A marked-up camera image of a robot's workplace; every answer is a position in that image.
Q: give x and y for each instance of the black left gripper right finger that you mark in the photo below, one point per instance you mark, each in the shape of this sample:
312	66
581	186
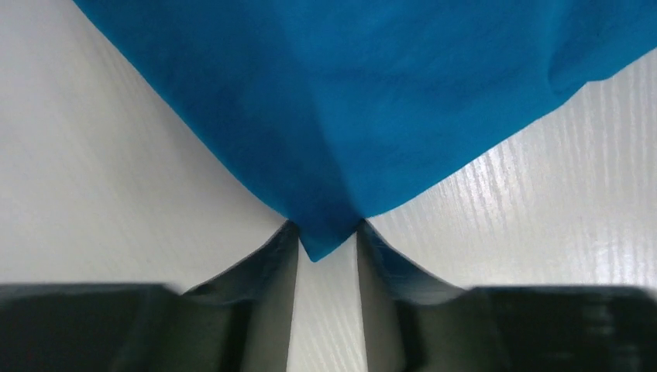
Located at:
415	321

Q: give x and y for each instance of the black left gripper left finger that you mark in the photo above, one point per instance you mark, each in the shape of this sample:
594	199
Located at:
239	320

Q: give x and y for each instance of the blue t-shirt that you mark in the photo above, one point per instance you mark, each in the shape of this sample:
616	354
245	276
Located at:
331	112

